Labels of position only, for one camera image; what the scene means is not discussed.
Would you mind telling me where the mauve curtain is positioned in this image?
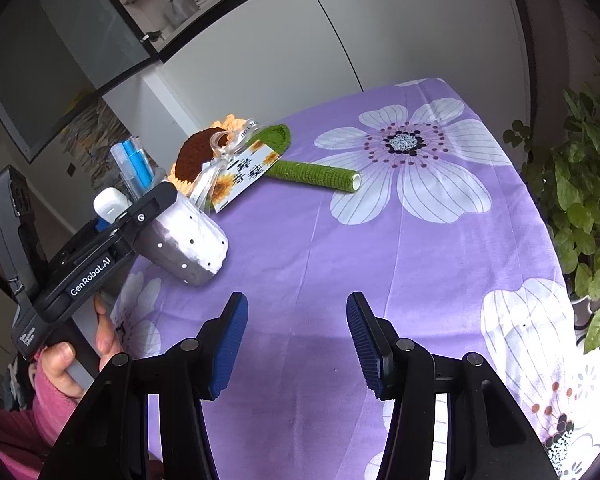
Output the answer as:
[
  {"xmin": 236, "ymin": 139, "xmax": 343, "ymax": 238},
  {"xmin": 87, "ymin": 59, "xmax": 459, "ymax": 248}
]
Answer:
[{"xmin": 545, "ymin": 0, "xmax": 600, "ymax": 126}]

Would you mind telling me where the clear printed ribbon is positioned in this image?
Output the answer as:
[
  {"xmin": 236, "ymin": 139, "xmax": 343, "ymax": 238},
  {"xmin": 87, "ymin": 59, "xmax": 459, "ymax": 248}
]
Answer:
[{"xmin": 190, "ymin": 117, "xmax": 261, "ymax": 211}]

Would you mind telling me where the pile of papers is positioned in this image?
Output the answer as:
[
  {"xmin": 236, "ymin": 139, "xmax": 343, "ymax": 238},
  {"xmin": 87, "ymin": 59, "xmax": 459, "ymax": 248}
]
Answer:
[{"xmin": 57, "ymin": 97, "xmax": 131, "ymax": 161}]

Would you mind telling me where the person's left hand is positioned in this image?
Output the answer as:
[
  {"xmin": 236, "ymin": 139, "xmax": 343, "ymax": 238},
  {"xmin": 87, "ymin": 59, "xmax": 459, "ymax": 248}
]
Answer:
[{"xmin": 34, "ymin": 294, "xmax": 118, "ymax": 401}]

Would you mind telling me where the frosted light blue pen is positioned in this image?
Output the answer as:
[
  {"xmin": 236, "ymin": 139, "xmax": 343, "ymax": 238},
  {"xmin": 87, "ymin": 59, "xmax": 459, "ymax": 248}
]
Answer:
[{"xmin": 110, "ymin": 142, "xmax": 141, "ymax": 201}]

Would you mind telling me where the person's left forearm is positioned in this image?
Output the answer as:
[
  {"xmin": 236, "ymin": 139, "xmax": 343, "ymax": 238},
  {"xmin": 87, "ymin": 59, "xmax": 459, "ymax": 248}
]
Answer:
[{"xmin": 0, "ymin": 355, "xmax": 81, "ymax": 480}]

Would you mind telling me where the green potted plant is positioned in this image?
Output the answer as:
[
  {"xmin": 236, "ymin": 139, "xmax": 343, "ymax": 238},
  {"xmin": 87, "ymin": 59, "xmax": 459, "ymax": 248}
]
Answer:
[{"xmin": 502, "ymin": 82, "xmax": 600, "ymax": 356}]

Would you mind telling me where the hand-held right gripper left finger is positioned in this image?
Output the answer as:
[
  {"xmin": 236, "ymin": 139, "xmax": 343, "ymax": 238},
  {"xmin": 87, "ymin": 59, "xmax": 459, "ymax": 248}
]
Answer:
[{"xmin": 37, "ymin": 291, "xmax": 249, "ymax": 480}]

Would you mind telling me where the crochet sunflower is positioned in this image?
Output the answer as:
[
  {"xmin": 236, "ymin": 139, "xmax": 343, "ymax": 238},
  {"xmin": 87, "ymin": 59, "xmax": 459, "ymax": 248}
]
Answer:
[{"xmin": 170, "ymin": 115, "xmax": 362, "ymax": 196}]

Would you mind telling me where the grey felt pen holder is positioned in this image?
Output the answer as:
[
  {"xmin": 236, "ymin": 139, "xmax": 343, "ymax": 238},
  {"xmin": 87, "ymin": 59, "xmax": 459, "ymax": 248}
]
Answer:
[{"xmin": 130, "ymin": 195, "xmax": 229, "ymax": 287}]

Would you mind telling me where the white lower cabinet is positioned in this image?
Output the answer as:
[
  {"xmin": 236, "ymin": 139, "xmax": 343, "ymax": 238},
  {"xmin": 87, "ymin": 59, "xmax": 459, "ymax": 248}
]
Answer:
[{"xmin": 102, "ymin": 0, "xmax": 531, "ymax": 141}]

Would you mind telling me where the dark glass cabinet door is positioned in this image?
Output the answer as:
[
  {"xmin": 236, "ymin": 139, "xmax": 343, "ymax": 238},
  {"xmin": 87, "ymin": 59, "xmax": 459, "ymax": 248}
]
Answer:
[
  {"xmin": 497, "ymin": 0, "xmax": 548, "ymax": 111},
  {"xmin": 0, "ymin": 0, "xmax": 153, "ymax": 163}
]

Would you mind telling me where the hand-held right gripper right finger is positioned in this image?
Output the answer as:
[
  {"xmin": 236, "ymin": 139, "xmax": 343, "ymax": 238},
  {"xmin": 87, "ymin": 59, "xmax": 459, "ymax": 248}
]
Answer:
[{"xmin": 346, "ymin": 291, "xmax": 561, "ymax": 480}]

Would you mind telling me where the purple floral tablecloth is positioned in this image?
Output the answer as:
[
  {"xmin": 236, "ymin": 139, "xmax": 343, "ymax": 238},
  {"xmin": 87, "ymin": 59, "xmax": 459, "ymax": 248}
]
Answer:
[{"xmin": 107, "ymin": 77, "xmax": 600, "ymax": 480}]

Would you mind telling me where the grey glove shaped holder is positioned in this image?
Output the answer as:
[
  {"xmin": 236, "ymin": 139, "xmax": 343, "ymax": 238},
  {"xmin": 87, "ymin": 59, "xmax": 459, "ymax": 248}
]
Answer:
[{"xmin": 162, "ymin": 0, "xmax": 198, "ymax": 28}]

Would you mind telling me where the white bookshelf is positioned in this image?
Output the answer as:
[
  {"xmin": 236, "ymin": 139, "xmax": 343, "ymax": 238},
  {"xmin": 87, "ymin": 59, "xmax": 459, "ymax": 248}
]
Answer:
[{"xmin": 87, "ymin": 0, "xmax": 311, "ymax": 51}]

